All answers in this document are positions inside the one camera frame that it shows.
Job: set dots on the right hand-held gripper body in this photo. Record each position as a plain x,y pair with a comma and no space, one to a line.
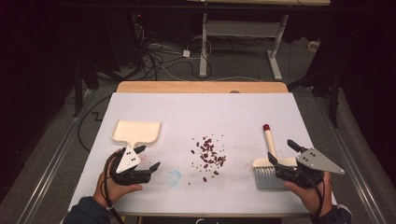
314,161

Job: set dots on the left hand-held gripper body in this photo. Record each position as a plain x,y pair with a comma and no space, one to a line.
128,160

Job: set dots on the cream brush with red cap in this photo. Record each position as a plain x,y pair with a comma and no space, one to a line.
269,143

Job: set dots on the cream plastic dustpan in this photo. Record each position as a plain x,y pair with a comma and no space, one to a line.
135,132

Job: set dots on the person's right hand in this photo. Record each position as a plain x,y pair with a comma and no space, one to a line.
311,196

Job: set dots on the person's left hand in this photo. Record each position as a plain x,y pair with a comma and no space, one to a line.
104,188

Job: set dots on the pile of red beans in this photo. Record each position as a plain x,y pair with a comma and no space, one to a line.
208,154

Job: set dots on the black metal stand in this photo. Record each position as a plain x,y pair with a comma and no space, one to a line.
334,102
77,99

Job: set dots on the wooden table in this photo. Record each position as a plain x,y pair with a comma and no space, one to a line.
199,87

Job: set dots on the dark curtain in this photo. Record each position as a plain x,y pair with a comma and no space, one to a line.
370,77
31,77

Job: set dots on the white power adapter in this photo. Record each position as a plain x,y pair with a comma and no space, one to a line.
186,53

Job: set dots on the dark equipment box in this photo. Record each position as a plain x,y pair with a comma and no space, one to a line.
124,37

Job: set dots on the metal floor rail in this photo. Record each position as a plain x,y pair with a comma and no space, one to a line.
54,157
361,183

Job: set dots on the white desk frame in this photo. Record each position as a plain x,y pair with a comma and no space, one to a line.
204,46

